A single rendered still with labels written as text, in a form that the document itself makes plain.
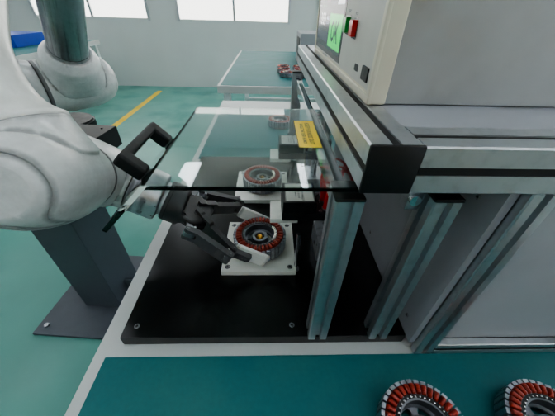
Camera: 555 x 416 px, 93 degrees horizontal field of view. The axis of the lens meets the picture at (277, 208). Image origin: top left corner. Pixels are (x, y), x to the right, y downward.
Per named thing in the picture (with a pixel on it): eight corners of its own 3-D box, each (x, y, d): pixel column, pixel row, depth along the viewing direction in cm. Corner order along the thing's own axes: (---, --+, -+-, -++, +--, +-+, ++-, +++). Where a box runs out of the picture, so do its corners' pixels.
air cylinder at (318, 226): (315, 261, 56) (318, 243, 53) (310, 236, 62) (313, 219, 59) (338, 261, 56) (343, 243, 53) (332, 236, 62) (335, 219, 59)
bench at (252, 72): (226, 177, 229) (216, 85, 183) (244, 111, 375) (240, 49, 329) (351, 179, 232) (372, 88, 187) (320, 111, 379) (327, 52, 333)
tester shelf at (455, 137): (358, 193, 23) (371, 145, 21) (296, 62, 77) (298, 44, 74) (819, 197, 25) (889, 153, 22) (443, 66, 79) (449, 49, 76)
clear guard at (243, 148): (102, 233, 28) (78, 185, 24) (170, 140, 47) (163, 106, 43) (405, 234, 29) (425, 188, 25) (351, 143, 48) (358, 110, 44)
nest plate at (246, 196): (234, 203, 72) (234, 199, 71) (239, 175, 83) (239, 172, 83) (289, 203, 72) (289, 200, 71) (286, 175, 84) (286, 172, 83)
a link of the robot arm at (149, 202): (116, 219, 46) (151, 231, 48) (129, 181, 42) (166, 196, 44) (137, 190, 54) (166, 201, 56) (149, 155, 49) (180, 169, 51)
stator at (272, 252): (231, 264, 53) (230, 251, 51) (236, 227, 62) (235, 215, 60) (286, 263, 54) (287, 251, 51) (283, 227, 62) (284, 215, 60)
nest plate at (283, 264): (220, 275, 52) (220, 271, 52) (230, 225, 64) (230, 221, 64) (296, 275, 53) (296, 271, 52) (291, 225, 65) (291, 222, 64)
